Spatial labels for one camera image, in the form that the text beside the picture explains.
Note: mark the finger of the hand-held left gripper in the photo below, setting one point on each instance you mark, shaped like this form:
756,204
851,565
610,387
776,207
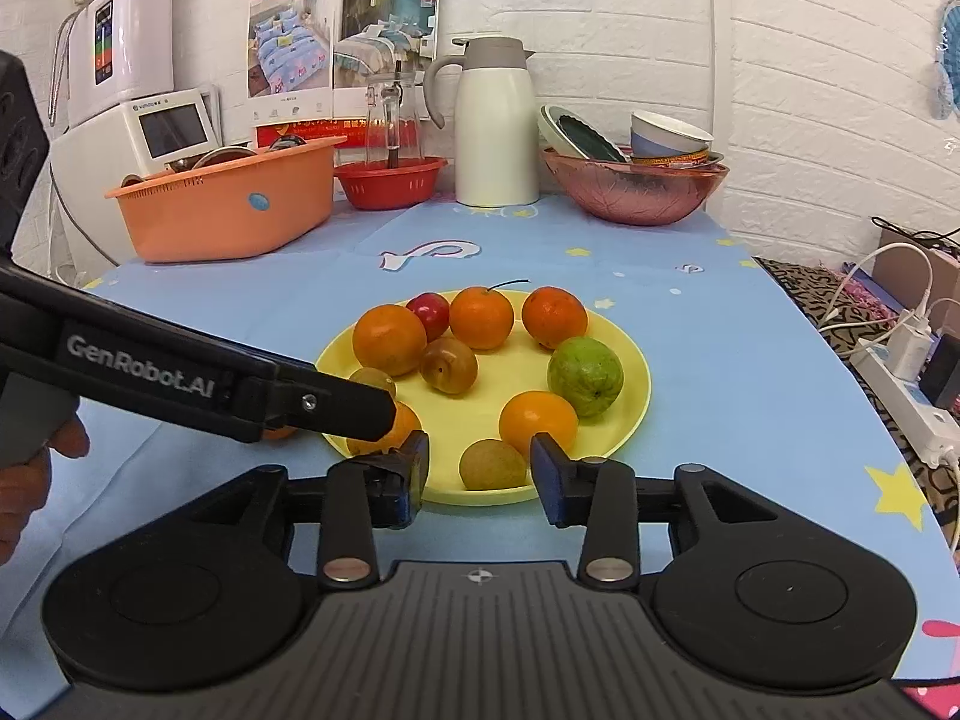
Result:
330,405

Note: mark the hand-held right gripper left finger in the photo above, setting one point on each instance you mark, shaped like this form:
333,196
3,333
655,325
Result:
412,480

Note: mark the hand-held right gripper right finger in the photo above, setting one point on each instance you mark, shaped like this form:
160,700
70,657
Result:
546,476

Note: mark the small brownish green fruit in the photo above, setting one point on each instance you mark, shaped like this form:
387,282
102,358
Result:
371,377
493,465

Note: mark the small orange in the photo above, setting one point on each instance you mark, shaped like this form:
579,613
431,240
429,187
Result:
279,434

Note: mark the yellow plastic plate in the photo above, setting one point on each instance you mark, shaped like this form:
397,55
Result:
487,409

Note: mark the large green guava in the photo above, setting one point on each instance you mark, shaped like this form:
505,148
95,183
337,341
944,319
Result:
585,377

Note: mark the dark brown plum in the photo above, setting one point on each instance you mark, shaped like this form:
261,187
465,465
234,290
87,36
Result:
448,365

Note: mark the red plum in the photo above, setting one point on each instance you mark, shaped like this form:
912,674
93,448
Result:
431,313

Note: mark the dark reddish orange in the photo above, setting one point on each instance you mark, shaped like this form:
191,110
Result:
554,317

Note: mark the orange with stem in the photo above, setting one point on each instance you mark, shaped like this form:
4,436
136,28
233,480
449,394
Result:
481,319

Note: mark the person's left hand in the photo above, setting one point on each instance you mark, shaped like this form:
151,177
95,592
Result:
22,502

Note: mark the orange plastic basin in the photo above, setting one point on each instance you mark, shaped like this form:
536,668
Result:
225,214

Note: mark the blue printed tablecloth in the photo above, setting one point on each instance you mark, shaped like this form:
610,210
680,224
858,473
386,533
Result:
750,427

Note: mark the white appliance with screen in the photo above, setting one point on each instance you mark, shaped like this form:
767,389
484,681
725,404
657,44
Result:
112,142

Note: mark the steel bowl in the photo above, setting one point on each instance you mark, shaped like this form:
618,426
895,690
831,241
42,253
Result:
217,157
289,142

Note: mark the red plastic basket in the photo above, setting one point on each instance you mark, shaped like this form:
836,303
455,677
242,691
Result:
390,187

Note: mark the clear glass jar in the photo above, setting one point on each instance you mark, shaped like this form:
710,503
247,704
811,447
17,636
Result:
394,120

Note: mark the pink glass bowl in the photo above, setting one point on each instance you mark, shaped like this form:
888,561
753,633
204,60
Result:
634,195

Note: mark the leopard-print cloth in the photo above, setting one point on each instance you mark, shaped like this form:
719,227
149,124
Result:
802,292

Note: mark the white thermos jug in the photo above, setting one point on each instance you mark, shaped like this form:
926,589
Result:
499,135

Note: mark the green-lined white bowl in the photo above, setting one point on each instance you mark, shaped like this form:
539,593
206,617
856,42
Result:
585,136

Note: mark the red-rimmed patterned bowl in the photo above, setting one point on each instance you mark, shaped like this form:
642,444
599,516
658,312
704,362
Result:
690,160

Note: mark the white and blue bowl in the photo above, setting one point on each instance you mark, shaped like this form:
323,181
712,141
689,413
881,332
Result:
667,136

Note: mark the white power strip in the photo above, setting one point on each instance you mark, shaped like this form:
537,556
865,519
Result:
919,412

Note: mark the white charger plug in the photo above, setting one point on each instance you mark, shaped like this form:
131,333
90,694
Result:
909,349

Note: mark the black charger plug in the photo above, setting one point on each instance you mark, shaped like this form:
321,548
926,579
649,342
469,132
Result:
943,375

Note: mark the cardboard box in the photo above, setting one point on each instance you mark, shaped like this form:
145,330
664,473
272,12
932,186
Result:
911,270

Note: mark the white wall water purifier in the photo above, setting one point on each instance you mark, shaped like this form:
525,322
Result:
135,30

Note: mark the wall calendar poster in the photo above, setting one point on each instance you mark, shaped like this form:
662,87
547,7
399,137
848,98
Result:
322,37

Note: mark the white wall pipe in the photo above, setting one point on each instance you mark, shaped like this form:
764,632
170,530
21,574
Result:
712,52

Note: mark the blue round wall ornament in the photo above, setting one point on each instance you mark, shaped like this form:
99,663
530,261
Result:
949,60

